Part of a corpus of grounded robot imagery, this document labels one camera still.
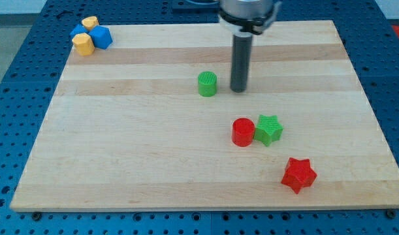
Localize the green star block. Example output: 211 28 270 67
253 115 283 147

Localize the rear yellow hexagon block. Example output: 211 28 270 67
81 16 99 31

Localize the red cylinder block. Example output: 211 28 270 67
231 117 255 147

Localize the small blue block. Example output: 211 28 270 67
69 23 88 39

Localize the yellow hexagon block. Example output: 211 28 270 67
72 33 95 56
81 16 99 31

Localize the red star block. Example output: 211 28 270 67
281 157 317 194

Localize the green cylinder block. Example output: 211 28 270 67
197 71 217 97

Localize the large blue cube block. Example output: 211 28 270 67
89 25 112 50

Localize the light wooden board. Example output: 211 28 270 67
10 20 399 212

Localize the front yellow hexagon block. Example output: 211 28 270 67
72 33 95 56

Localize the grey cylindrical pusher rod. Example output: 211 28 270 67
230 35 253 93

